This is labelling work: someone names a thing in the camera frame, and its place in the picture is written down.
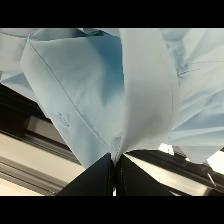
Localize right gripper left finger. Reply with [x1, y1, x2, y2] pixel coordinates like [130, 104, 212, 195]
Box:
[57, 152, 115, 197]

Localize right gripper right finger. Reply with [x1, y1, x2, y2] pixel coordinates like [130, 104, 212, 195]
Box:
[116, 153, 175, 197]

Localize light blue shirt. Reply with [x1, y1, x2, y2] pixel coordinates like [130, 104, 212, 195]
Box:
[0, 28, 224, 169]

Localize silver frame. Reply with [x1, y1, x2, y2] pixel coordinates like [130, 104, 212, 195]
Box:
[0, 114, 224, 197]

